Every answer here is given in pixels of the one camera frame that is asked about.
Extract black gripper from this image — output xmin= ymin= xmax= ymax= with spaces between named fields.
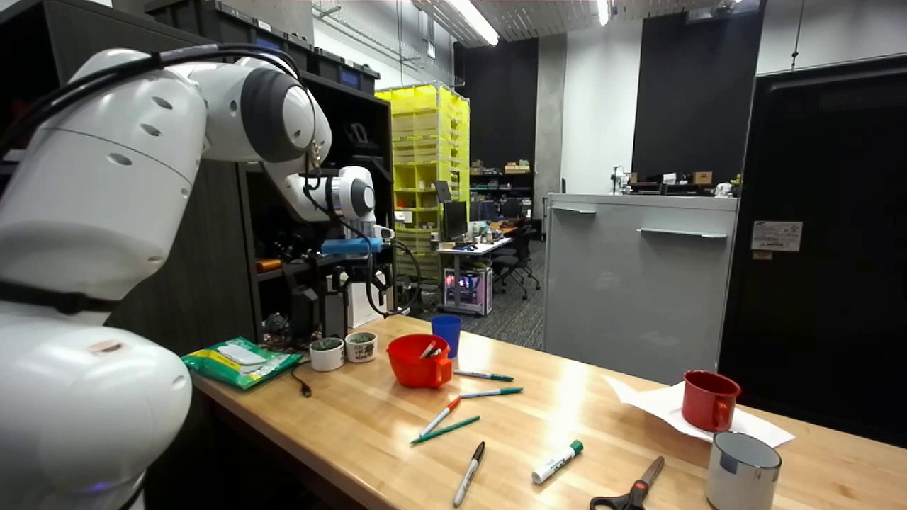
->
xmin=317 ymin=260 xmax=381 ymax=324

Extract green capped gray pen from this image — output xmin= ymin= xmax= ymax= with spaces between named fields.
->
xmin=456 ymin=386 xmax=525 ymax=402
xmin=454 ymin=369 xmax=517 ymax=386

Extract slim all green pen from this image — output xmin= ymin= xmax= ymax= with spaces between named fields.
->
xmin=407 ymin=415 xmax=484 ymax=449

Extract white pot with succulent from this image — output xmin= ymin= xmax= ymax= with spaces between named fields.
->
xmin=344 ymin=328 xmax=381 ymax=367
xmin=305 ymin=334 xmax=347 ymax=374

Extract blue plastic cup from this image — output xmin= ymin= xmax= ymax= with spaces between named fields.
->
xmin=427 ymin=313 xmax=466 ymax=361

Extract green wipes packet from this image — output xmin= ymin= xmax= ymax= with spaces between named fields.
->
xmin=182 ymin=334 xmax=305 ymax=393

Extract white desk with monitor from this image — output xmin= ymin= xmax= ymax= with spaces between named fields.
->
xmin=434 ymin=199 xmax=517 ymax=321

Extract black shelf unit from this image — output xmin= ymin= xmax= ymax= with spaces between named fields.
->
xmin=0 ymin=0 xmax=398 ymax=348

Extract white marker with orange cap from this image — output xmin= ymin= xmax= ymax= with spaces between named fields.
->
xmin=417 ymin=393 xmax=466 ymax=439

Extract black office chair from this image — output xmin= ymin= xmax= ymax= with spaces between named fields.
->
xmin=493 ymin=221 xmax=548 ymax=301

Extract yellow storage rack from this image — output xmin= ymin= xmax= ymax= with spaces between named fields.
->
xmin=375 ymin=79 xmax=474 ymax=287

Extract gray marker with black cap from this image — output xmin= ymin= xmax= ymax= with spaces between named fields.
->
xmin=451 ymin=439 xmax=490 ymax=510

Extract white marker with green cap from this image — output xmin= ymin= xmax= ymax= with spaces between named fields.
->
xmin=529 ymin=437 xmax=587 ymax=487

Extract white paper sheet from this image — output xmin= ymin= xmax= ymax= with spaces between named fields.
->
xmin=607 ymin=376 xmax=797 ymax=452

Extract red mug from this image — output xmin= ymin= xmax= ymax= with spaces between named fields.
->
xmin=680 ymin=369 xmax=746 ymax=437

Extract gray metal can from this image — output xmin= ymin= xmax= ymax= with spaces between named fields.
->
xmin=702 ymin=432 xmax=786 ymax=510

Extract white paper label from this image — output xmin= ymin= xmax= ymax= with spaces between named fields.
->
xmin=748 ymin=219 xmax=804 ymax=255

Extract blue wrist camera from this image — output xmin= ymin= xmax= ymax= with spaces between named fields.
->
xmin=314 ymin=235 xmax=389 ymax=267

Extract orange plastic bowl with handle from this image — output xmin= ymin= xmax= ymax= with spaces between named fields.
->
xmin=386 ymin=333 xmax=456 ymax=392

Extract black handled scissors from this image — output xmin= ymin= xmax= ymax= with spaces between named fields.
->
xmin=587 ymin=453 xmax=668 ymax=510

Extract large black enclosure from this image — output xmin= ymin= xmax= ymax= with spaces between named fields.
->
xmin=716 ymin=53 xmax=907 ymax=449

